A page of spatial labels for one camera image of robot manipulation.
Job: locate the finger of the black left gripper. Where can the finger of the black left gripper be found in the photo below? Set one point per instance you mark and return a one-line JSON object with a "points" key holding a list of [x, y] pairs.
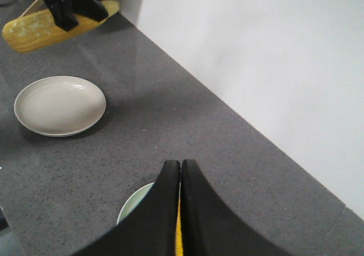
{"points": [[61, 11], [92, 9]]}

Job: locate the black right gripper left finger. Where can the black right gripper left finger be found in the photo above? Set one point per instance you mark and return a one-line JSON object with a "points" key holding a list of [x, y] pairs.
{"points": [[150, 228]]}

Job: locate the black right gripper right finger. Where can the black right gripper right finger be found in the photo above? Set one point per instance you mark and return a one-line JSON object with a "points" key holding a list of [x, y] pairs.
{"points": [[209, 226]]}

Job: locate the yellow corn cob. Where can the yellow corn cob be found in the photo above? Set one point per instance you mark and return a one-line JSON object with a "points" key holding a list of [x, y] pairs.
{"points": [[178, 236]]}

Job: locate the orange-yellow corn cob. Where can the orange-yellow corn cob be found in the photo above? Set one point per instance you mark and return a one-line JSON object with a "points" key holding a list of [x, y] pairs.
{"points": [[38, 30]]}

